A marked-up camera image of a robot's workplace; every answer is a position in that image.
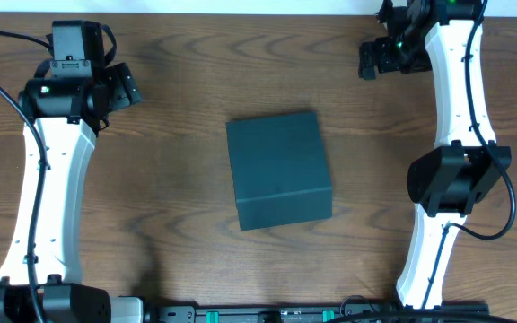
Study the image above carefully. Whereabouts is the black gift box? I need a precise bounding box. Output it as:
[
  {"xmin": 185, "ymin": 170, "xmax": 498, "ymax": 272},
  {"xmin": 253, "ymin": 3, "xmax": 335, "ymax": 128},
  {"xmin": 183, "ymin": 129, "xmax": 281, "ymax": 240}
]
[{"xmin": 226, "ymin": 112, "xmax": 333, "ymax": 231}]

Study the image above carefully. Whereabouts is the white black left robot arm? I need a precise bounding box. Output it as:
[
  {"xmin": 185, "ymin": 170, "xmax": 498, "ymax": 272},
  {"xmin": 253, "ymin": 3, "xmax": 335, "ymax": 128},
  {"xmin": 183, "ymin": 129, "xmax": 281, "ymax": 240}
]
[{"xmin": 0, "ymin": 59, "xmax": 151, "ymax": 322}]

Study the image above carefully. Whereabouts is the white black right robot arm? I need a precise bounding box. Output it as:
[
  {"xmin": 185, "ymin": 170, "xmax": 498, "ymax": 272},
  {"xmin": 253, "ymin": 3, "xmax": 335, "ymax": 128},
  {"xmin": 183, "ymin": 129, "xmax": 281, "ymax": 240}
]
[{"xmin": 359, "ymin": 0, "xmax": 516, "ymax": 310}]

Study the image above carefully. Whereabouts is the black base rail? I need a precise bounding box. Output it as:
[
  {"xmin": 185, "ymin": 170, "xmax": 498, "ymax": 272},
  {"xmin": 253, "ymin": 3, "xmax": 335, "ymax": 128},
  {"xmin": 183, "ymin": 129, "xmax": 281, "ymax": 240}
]
[{"xmin": 150, "ymin": 295, "xmax": 491, "ymax": 323}]

